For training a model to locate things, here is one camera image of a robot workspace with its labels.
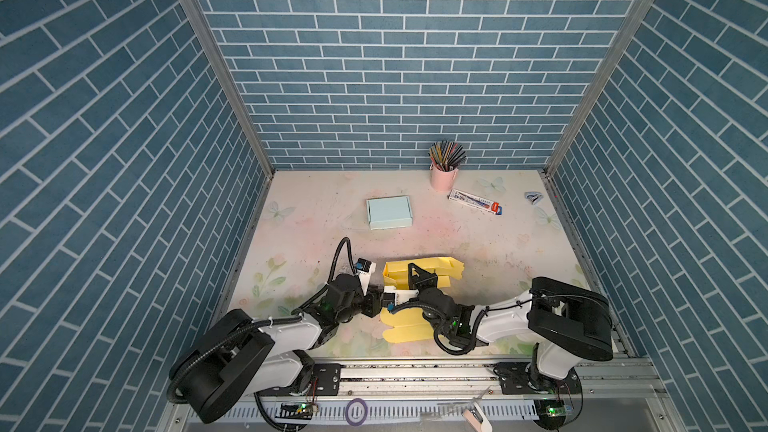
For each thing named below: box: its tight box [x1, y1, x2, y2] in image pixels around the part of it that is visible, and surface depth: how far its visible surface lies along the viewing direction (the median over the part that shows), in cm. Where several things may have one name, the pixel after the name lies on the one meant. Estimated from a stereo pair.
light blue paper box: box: [366, 195, 413, 230], surface depth 106 cm
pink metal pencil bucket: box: [430, 165, 459, 192], surface depth 113 cm
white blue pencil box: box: [447, 188, 503, 215], surface depth 113 cm
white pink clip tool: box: [463, 386, 493, 432], surface depth 69 cm
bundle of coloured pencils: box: [428, 140, 467, 171], surface depth 110 cm
